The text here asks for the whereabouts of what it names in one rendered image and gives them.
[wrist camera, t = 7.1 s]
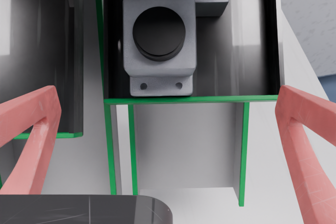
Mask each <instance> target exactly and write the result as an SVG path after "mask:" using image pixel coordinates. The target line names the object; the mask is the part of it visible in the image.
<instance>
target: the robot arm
mask: <svg viewBox="0 0 336 224"><path fill-rule="evenodd" d="M274 112H275V117H276V122H277V126H278V131H279V135H280V140H281V144H282V148H283V152H284V155H285V159H286V163H287V166H288V170H289V173H290V177H291V180H292V184H293V187H294V191H295V195H296V198H297V202H298V205H299V209H300V212H301V216H302V219H303V223H304V224H336V189H335V187H334V186H333V184H332V183H331V181H330V179H329V178H328V176H327V175H326V173H325V172H324V170H323V168H322V167H321V165H320V163H319V161H318V158H317V156H316V154H315V152H314V150H313V148H312V145H311V143H310V141H309V139H308V137H307V134H306V132H305V130H304V127H303V125H304V126H306V127H307V128H309V129H310V130H312V131H313V132H315V133H316V134H318V135H319V136H320V137H322V138H323V139H325V140H326V141H328V142H329V143H331V144H332V145H334V146H335V147H336V103H334V102H331V101H329V100H326V99H324V98H321V97H318V96H316V95H313V94H310V93H308V92H305V91H302V90H300V89H297V88H295V87H292V86H289V85H282V86H281V87H280V90H279V94H278V97H277V101H276V105H275V110H274ZM61 113H62V109H61V105H60V101H59V97H58V94H57V90H56V87H55V86H54V85H48V86H45V87H43V88H40V89H37V90H35V91H32V92H30V93H27V94H24V95H22V96H19V97H17V98H14V99H11V100H9V101H6V102H4V103H1V104H0V147H2V146H3V145H5V144H6V143H8V142H9V141H11V140H12V139H13V138H15V137H16V136H18V135H19V134H21V133H22V132H24V131H25V130H26V129H28V128H29V127H31V126H32V125H33V128H32V131H31V133H30V135H29V137H28V139H27V142H26V144H25V146H24V148H23V150H22V153H21V155H20V157H19V159H18V161H17V163H16V165H15V167H14V169H13V171H12V172H11V174H10V175H9V177H8V179H7V180H6V182H5V183H4V185H3V186H2V188H1V189H0V224H173V214H172V211H171V209H170V208H169V207H168V206H167V205H166V204H165V203H164V202H162V201H161V200H159V199H156V198H154V197H150V196H145V195H114V194H41V192H42V188H43V185H44V181H45V178H46V174H47V170H48V167H49V163H50V160H51V156H52V153H53V149H54V145H55V141H56V136H57V132H58V127H59V122H60V118H61Z"/></svg>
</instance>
